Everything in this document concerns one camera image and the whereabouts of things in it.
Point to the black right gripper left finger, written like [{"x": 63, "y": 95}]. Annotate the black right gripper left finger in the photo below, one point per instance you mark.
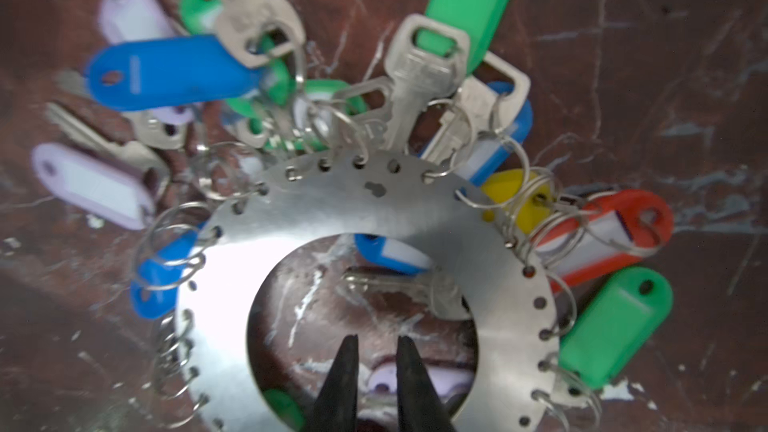
[{"x": 335, "y": 408}]

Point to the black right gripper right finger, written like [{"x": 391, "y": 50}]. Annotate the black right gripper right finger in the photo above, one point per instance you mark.
[{"x": 419, "y": 406}]

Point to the steel key ring disc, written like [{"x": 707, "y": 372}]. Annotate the steel key ring disc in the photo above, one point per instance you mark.
[{"x": 387, "y": 199}]

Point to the green key tag lower right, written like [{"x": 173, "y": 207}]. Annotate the green key tag lower right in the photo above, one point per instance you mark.
[{"x": 623, "y": 315}]

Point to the yellow key tag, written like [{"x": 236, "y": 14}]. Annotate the yellow key tag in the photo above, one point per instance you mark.
[{"x": 527, "y": 202}]

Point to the red key tag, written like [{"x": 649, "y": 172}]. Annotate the red key tag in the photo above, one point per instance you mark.
[{"x": 612, "y": 231}]

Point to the lilac key tag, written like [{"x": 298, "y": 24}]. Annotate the lilac key tag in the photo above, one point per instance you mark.
[{"x": 94, "y": 186}]

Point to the silver key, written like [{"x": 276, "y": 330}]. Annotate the silver key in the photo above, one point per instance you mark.
[{"x": 420, "y": 76}]

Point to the blue key tag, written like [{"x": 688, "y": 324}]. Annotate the blue key tag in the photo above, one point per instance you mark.
[{"x": 135, "y": 76}]

